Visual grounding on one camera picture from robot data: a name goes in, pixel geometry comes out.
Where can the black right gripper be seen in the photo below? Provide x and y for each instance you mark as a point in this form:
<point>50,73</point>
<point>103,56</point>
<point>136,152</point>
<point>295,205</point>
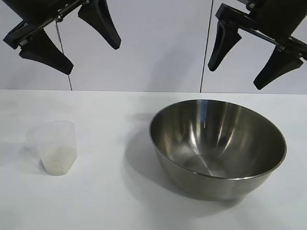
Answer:
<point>273,16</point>

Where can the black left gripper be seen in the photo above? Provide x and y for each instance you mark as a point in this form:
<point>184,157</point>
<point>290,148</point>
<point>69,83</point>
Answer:
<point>43,14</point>

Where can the stainless steel mixing bowl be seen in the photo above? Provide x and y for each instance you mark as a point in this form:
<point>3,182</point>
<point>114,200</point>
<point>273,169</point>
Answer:
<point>216,143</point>

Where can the clear plastic measuring cup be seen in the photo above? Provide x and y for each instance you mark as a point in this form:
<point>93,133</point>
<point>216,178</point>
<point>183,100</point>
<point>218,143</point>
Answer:
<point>56,139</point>

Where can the white rice grains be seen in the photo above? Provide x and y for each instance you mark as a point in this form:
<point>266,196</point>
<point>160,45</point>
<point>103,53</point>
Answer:
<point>58,160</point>

